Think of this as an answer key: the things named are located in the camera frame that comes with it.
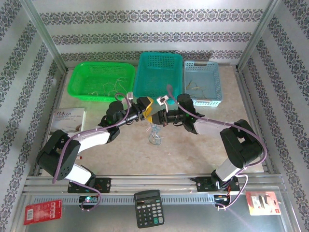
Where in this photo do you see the aluminium table side rail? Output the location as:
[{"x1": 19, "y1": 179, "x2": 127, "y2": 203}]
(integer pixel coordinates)
[
  {"x1": 235, "y1": 69, "x2": 282, "y2": 176},
  {"x1": 32, "y1": 70, "x2": 67, "y2": 174}
]

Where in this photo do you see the white and red retail package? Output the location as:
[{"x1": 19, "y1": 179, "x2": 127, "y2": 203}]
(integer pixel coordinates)
[{"x1": 245, "y1": 191, "x2": 282, "y2": 216}]

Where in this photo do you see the small circuit board with wires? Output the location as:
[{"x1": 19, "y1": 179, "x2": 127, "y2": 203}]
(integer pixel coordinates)
[{"x1": 214, "y1": 193, "x2": 231, "y2": 203}]

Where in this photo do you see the white thin wire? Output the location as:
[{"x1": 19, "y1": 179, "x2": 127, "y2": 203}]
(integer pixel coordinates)
[{"x1": 87, "y1": 82, "x2": 114, "y2": 96}]

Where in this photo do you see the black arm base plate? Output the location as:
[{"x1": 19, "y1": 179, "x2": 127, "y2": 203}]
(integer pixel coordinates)
[
  {"x1": 195, "y1": 176, "x2": 214, "y2": 193},
  {"x1": 67, "y1": 177, "x2": 112, "y2": 194}
]

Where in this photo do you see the aluminium frame post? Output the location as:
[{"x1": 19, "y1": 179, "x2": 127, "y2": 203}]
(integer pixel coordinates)
[
  {"x1": 236, "y1": 0, "x2": 283, "y2": 72},
  {"x1": 20, "y1": 0, "x2": 68, "y2": 73}
]

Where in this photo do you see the book with stone cover photo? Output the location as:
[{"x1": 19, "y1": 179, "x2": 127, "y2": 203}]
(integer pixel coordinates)
[{"x1": 47, "y1": 107, "x2": 87, "y2": 140}]

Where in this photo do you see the teal plastic basket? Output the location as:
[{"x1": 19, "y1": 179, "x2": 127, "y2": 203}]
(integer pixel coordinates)
[{"x1": 133, "y1": 52, "x2": 183, "y2": 106}]

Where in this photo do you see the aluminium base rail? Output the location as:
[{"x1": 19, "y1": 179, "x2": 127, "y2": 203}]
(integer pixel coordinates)
[{"x1": 23, "y1": 173, "x2": 287, "y2": 194}]

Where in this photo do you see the bundle of coloured wires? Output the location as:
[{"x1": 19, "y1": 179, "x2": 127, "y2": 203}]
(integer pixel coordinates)
[{"x1": 101, "y1": 76, "x2": 128, "y2": 97}]

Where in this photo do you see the small circuit board with LED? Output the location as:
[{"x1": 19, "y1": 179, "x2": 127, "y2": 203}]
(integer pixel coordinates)
[{"x1": 79, "y1": 195, "x2": 100, "y2": 204}]

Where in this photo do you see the black desk calculator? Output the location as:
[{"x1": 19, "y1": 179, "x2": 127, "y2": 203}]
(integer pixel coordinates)
[{"x1": 133, "y1": 189, "x2": 165, "y2": 229}]

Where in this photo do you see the grey slotted cable duct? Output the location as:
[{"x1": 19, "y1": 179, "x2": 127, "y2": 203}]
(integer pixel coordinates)
[{"x1": 31, "y1": 194, "x2": 218, "y2": 205}]

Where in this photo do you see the green plastic basket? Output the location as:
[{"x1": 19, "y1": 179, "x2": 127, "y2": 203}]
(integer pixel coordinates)
[{"x1": 67, "y1": 61, "x2": 136, "y2": 102}]

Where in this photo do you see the light blue plastic basket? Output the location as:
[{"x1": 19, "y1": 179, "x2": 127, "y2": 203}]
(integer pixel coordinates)
[{"x1": 183, "y1": 60, "x2": 223, "y2": 107}]

